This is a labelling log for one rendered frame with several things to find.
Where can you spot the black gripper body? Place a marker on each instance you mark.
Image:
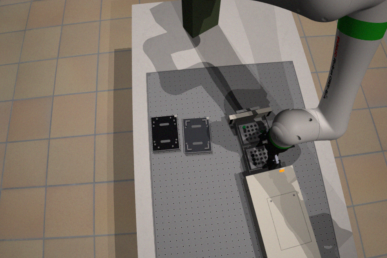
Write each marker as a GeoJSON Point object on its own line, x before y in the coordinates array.
{"type": "Point", "coordinates": [271, 152]}

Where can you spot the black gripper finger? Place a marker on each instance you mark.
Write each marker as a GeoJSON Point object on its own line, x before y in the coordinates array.
{"type": "Point", "coordinates": [262, 137]}
{"type": "Point", "coordinates": [272, 162]}

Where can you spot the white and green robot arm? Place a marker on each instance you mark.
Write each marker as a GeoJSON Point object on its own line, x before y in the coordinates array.
{"type": "Point", "coordinates": [360, 29]}

